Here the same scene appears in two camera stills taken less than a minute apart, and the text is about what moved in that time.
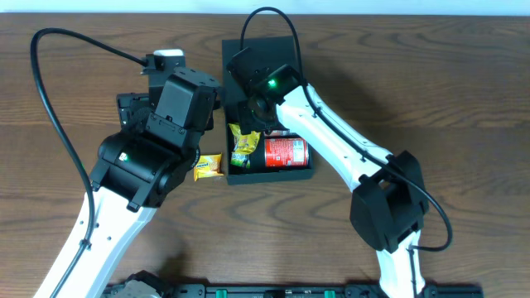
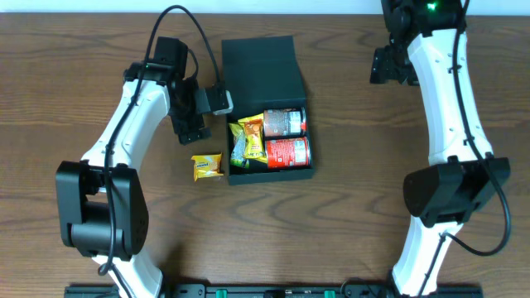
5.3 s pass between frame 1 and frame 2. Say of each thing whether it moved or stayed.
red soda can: stayed
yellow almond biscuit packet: stayed
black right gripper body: moved
